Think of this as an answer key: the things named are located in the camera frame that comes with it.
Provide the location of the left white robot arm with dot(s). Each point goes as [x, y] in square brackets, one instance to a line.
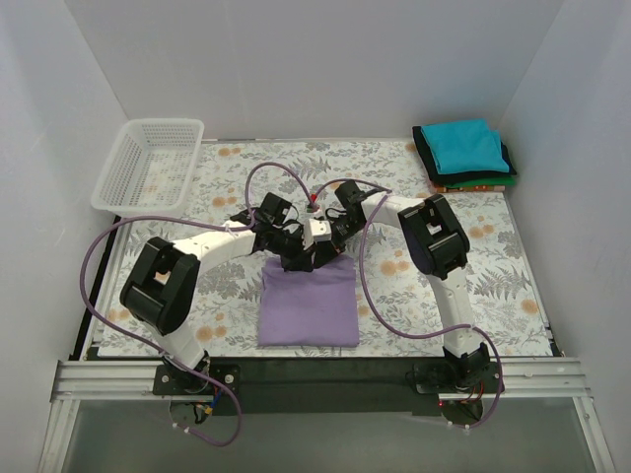
[160, 288]

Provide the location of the purple t shirt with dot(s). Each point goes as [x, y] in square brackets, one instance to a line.
[313, 309]

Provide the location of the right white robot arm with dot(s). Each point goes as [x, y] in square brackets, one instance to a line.
[438, 247]

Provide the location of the teal folded t shirt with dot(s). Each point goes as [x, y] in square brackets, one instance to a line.
[464, 146]

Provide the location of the black folded t shirt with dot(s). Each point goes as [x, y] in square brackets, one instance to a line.
[429, 164]

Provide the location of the floral table cloth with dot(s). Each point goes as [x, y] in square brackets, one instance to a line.
[225, 309]

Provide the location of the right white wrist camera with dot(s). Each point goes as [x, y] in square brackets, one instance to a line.
[315, 211]

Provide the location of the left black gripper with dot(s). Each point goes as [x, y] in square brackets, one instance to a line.
[292, 259]

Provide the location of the green folded t shirt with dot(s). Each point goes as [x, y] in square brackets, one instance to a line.
[484, 184]

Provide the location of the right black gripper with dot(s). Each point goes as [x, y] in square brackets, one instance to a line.
[325, 252]

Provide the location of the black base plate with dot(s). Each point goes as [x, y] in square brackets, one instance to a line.
[349, 385]

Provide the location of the white plastic basket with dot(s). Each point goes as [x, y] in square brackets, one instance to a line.
[149, 168]

